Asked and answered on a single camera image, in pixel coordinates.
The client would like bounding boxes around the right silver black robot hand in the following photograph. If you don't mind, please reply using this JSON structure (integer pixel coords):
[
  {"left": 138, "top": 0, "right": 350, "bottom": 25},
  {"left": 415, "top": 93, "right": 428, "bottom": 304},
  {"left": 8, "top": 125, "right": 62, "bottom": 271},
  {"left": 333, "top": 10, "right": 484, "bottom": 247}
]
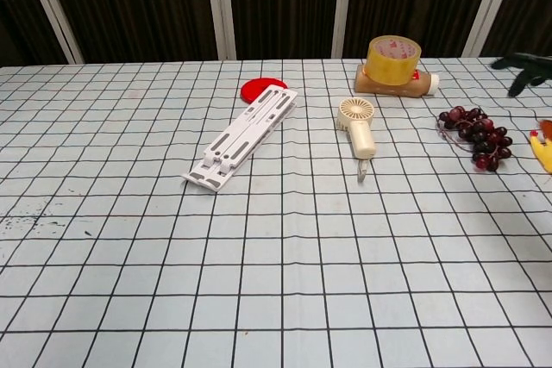
[{"left": 491, "top": 52, "right": 552, "bottom": 140}]

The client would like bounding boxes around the cream handheld fan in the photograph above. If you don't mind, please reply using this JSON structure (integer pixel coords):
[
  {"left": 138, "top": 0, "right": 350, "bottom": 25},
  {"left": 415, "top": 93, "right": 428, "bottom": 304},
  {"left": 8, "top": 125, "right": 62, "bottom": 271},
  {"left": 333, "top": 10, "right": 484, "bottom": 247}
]
[{"left": 336, "top": 97, "right": 378, "bottom": 183}]

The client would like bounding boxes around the dark purple grape bunch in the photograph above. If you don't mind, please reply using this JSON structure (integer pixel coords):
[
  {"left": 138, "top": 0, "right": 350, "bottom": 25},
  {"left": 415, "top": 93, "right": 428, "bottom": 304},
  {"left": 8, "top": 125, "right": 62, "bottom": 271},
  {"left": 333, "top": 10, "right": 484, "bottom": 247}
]
[{"left": 436, "top": 105, "right": 514, "bottom": 172}]

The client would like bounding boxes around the yellow rubber chicken toy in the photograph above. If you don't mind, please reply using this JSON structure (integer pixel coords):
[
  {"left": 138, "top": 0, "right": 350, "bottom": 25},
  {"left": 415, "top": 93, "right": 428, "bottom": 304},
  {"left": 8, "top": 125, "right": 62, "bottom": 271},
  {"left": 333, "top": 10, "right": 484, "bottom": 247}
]
[{"left": 529, "top": 128, "right": 552, "bottom": 176}]

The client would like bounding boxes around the brown bottle with white cap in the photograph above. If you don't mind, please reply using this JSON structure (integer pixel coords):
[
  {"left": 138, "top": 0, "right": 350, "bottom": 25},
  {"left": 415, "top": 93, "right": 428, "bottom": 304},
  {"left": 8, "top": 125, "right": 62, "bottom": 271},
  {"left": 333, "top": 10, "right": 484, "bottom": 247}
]
[{"left": 354, "top": 63, "right": 442, "bottom": 100}]

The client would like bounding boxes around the clear yellowish tape roll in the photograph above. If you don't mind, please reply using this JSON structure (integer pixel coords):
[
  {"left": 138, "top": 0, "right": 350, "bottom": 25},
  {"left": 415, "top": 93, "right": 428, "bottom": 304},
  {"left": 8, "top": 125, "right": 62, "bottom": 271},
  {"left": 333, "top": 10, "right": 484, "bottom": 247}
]
[{"left": 366, "top": 34, "right": 423, "bottom": 87}]

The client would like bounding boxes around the red round disc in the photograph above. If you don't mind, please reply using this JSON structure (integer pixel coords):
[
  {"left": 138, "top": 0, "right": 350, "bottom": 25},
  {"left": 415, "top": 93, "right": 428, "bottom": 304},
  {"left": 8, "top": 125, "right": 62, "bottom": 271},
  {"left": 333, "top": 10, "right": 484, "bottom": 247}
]
[{"left": 240, "top": 77, "right": 290, "bottom": 106}]

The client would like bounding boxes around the white folding laptop stand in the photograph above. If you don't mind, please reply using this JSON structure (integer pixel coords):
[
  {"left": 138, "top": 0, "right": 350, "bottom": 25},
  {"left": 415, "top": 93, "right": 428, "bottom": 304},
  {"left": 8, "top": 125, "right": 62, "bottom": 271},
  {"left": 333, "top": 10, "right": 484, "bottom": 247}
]
[{"left": 180, "top": 87, "right": 300, "bottom": 194}]

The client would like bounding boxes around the checkered light blue tablecloth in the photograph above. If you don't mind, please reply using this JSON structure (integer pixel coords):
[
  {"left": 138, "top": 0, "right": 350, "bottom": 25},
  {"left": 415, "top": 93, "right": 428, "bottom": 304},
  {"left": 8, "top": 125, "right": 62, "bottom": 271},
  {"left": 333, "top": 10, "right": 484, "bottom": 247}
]
[{"left": 0, "top": 55, "right": 552, "bottom": 368}]

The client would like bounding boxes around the white metal frame bar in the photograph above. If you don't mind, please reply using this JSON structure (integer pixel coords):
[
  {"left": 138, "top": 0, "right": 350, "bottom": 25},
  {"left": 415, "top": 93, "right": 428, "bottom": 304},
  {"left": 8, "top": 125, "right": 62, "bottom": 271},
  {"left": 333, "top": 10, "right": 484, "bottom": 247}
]
[
  {"left": 463, "top": 0, "right": 522, "bottom": 58},
  {"left": 18, "top": 0, "right": 85, "bottom": 64},
  {"left": 330, "top": 0, "right": 355, "bottom": 59},
  {"left": 204, "top": 0, "right": 239, "bottom": 61}
]

